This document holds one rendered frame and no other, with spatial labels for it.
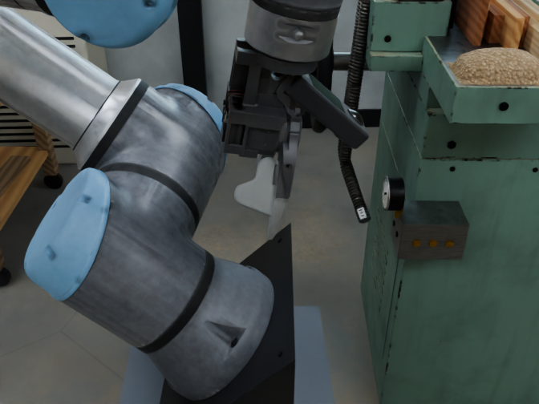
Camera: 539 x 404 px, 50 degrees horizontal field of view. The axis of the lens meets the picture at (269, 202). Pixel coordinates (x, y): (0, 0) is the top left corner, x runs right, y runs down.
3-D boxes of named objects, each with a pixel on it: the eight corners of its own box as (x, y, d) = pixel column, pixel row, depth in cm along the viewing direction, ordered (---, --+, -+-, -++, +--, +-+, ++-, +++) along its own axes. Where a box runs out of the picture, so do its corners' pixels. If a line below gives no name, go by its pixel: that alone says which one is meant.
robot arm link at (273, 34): (330, -3, 62) (348, 30, 55) (320, 40, 65) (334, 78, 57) (248, -18, 61) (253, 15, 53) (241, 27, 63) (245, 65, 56)
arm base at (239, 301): (266, 366, 66) (200, 321, 62) (164, 421, 76) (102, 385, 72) (280, 252, 81) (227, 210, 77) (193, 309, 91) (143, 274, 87)
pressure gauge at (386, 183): (379, 206, 110) (384, 169, 106) (399, 207, 110) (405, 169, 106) (384, 226, 105) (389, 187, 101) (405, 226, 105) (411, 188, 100)
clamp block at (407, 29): (360, 27, 117) (364, -19, 112) (427, 28, 117) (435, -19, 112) (369, 52, 105) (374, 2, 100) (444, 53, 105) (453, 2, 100)
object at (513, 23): (470, 11, 116) (476, -19, 113) (477, 11, 116) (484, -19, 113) (508, 52, 96) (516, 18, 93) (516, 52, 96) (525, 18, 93)
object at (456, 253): (388, 233, 115) (393, 199, 110) (451, 234, 115) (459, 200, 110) (395, 260, 108) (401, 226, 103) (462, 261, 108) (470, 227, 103)
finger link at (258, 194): (228, 236, 66) (236, 154, 66) (279, 240, 67) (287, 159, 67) (231, 238, 63) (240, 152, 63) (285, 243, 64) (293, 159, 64)
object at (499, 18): (455, 6, 120) (459, -19, 117) (464, 6, 120) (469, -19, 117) (488, 42, 100) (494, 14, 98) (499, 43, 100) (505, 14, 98)
